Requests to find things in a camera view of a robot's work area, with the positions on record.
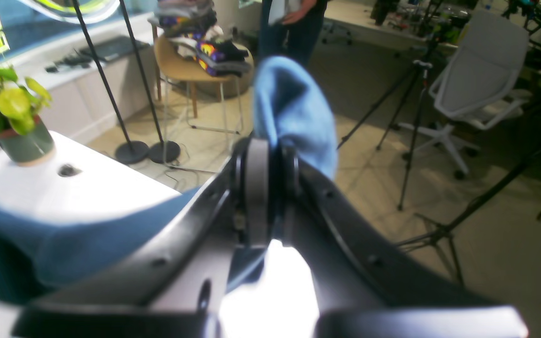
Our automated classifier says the black stand lower right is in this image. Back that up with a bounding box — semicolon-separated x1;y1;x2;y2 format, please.
395;141;541;287

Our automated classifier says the navy blue T-shirt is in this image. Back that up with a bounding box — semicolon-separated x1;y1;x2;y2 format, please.
0;56;339;306

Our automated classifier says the right silver table grommet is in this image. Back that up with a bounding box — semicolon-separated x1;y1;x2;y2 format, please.
57;163;83;177

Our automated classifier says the person in dark trousers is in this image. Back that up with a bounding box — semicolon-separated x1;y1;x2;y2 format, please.
257;0;329;67

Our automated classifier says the black lamp stand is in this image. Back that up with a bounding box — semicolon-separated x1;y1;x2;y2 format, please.
118;0;182;165
71;0;149;165

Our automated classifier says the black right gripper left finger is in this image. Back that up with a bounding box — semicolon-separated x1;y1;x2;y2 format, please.
12;138;271;338

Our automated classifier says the white office chair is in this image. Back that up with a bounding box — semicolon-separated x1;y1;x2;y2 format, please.
415;9;532;180

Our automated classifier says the wooden stool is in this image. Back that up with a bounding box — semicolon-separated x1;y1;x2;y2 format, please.
153;36;251;136

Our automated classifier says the green potted plant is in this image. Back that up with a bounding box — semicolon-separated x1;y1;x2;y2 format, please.
0;67;52;135

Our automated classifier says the left black lamp stand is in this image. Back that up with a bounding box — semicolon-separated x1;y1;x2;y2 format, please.
71;0;149;165

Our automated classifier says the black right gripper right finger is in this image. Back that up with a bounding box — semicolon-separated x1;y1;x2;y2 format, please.
281;147;528;338

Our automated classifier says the black camera tripod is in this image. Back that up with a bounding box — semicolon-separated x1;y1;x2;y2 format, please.
336;28;445;212

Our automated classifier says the right black lamp stand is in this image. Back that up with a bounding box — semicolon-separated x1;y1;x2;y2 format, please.
118;0;182;165

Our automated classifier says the stack of folded shirts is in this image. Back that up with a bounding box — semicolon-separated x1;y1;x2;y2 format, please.
152;0;253;77

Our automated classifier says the grey plant pot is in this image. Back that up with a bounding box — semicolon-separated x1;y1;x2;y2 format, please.
0;116;56;167

